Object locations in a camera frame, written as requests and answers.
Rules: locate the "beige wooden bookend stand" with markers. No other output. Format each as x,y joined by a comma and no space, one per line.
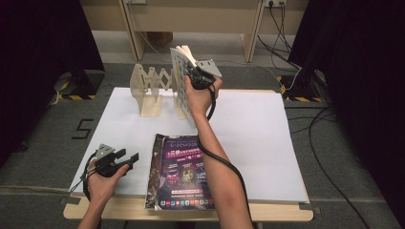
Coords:
197,19

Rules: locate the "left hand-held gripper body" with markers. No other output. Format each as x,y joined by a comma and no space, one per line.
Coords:
106,165

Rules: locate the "white paper table sheet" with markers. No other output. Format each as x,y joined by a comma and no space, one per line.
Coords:
261,143

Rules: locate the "person's left hand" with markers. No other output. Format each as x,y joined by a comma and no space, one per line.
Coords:
102,187

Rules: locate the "white book with picture grid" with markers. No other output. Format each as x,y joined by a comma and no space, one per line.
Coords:
181,92

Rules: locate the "taped stand base plate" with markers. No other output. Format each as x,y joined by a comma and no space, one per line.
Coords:
82,84
302,84

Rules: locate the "wooden expandable book rack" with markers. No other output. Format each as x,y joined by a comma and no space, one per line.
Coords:
149,105

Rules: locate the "person's right hand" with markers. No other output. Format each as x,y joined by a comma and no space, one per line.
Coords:
199,101

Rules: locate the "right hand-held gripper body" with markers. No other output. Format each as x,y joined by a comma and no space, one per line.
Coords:
207,68

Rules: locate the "dark blue illustrated magazine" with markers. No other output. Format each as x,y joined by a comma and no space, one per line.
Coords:
184,171

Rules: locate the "white wall socket with plugs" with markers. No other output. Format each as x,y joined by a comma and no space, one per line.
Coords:
275,2

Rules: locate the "black curtain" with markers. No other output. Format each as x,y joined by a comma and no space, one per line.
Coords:
38,63
366,79

